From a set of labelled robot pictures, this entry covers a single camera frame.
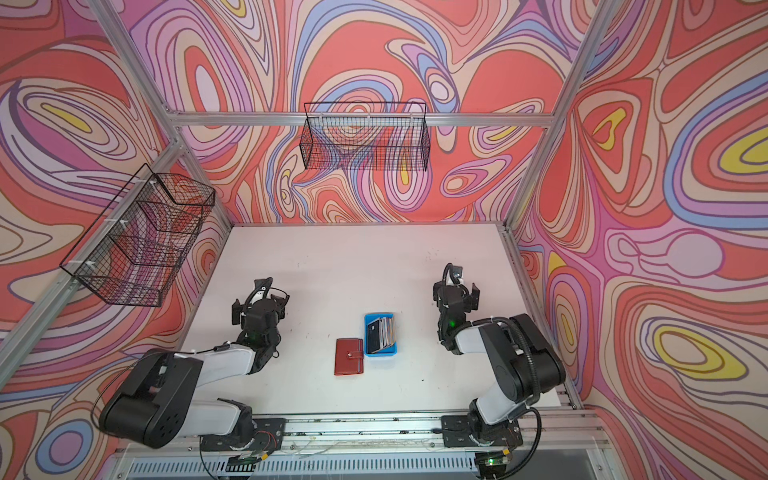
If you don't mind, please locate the black wire basket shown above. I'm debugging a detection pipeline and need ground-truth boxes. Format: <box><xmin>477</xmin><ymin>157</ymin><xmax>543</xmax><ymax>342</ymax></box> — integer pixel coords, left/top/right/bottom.
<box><xmin>299</xmin><ymin>101</ymin><xmax>431</xmax><ymax>172</ymax></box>
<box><xmin>59</xmin><ymin>164</ymin><xmax>216</xmax><ymax>307</ymax></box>

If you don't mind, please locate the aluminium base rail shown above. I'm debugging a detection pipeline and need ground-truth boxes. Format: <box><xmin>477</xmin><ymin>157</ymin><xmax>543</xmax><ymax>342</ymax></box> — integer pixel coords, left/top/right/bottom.
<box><xmin>107</xmin><ymin>408</ymin><xmax>626</xmax><ymax>479</ymax></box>

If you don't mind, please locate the blue plastic card tray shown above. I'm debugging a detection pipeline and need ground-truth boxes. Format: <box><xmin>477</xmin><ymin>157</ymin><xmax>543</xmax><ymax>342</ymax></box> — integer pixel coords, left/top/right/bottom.
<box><xmin>364</xmin><ymin>313</ymin><xmax>397</xmax><ymax>357</ymax></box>

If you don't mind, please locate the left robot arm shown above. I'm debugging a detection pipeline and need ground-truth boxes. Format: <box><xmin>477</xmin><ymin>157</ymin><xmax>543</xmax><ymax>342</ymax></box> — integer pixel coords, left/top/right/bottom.
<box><xmin>94</xmin><ymin>277</ymin><xmax>290</xmax><ymax>452</ymax></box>

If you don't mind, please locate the dark credit card stack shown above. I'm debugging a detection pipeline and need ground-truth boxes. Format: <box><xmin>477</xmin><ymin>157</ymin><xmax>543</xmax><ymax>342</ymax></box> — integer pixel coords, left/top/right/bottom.
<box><xmin>367</xmin><ymin>317</ymin><xmax>394</xmax><ymax>355</ymax></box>

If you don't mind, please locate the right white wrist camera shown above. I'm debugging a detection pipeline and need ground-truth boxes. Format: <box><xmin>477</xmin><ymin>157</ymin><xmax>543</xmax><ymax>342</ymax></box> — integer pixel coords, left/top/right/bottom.
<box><xmin>444</xmin><ymin>263</ymin><xmax>463</xmax><ymax>285</ymax></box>

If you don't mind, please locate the black wire basket left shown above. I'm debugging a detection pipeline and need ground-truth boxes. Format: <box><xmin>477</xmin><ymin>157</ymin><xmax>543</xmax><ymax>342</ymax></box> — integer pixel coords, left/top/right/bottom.
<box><xmin>59</xmin><ymin>164</ymin><xmax>216</xmax><ymax>307</ymax></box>

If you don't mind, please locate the red leather card holder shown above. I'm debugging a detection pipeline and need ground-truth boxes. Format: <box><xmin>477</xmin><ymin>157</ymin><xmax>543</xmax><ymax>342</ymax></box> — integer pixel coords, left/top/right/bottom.
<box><xmin>334</xmin><ymin>338</ymin><xmax>364</xmax><ymax>376</ymax></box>

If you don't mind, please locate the black wire basket back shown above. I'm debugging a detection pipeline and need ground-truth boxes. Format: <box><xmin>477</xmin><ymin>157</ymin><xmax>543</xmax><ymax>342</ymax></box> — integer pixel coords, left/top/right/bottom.
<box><xmin>299</xmin><ymin>101</ymin><xmax>431</xmax><ymax>172</ymax></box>

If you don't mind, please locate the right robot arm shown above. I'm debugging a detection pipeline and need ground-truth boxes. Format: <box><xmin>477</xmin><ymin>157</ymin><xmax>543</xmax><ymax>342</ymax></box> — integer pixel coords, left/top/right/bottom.
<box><xmin>433</xmin><ymin>281</ymin><xmax>566</xmax><ymax>446</ymax></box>

